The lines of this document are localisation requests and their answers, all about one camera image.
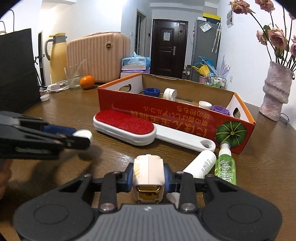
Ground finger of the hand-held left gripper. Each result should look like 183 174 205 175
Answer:
0 124 91 151
0 111 78 137

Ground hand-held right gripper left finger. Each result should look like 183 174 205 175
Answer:
54 163 135 212

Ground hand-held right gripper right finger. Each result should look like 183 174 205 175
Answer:
165 162 245 212

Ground smooth white bottle cap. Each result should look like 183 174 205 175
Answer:
74 130 93 144

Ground red cardboard box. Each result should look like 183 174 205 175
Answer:
97 72 256 155

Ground purple bottle cap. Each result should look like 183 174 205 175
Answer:
211 105 230 115

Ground white tape roll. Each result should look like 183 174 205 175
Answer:
164 88 178 101

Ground blue bottle cap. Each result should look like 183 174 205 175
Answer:
143 88 160 97

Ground white plastic bottle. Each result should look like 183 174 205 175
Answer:
183 150 217 179

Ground clear glass cup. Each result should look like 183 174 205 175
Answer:
64 65 81 89

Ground orange fruit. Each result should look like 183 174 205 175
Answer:
80 75 95 90

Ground green spray bottle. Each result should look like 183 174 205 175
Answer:
213 141 237 186

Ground red and white lint brush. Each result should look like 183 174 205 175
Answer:
93 110 216 153

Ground black tripod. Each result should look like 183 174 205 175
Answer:
34 54 48 91

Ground clear plastic spoon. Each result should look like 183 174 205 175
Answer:
74 59 87 77

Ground yellow thermos jug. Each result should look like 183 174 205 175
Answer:
45 32 68 85

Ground black paper bag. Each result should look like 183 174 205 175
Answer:
0 17 42 114

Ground pink ribbed suitcase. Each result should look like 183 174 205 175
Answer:
67 32 131 83

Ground white and purple box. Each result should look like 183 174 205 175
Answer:
120 69 151 80

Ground blue tissue pack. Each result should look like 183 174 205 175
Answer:
121 51 151 70

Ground yellow plastic watering can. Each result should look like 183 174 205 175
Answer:
192 65 210 76

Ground dark brown entrance door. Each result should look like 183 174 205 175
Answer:
151 19 189 79

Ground dark interior door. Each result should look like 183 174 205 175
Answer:
136 9 147 48

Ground pink textured vase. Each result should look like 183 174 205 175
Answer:
259 61 295 122

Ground grey refrigerator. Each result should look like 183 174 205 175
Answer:
190 19 221 76

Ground white folded umbrella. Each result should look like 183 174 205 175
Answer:
211 22 222 53

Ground yellow and black box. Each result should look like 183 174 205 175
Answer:
203 13 222 21

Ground dried pink roses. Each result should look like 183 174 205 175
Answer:
229 0 296 70

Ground white cable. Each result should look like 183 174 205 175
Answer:
39 80 70 93

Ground wire rack with small bottles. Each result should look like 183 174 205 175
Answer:
207 73 227 88

